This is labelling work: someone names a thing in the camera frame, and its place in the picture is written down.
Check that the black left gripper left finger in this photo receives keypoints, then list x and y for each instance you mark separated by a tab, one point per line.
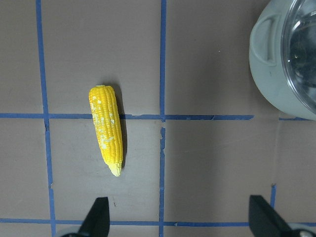
97	221

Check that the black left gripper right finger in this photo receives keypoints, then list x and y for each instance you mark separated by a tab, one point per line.
264	221

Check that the yellow corn cob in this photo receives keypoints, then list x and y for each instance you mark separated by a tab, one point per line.
105	115

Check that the clear glass pot lid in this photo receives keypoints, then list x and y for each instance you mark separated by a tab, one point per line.
298	51

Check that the pale green cooking pot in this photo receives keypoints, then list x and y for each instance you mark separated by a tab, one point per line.
266	63

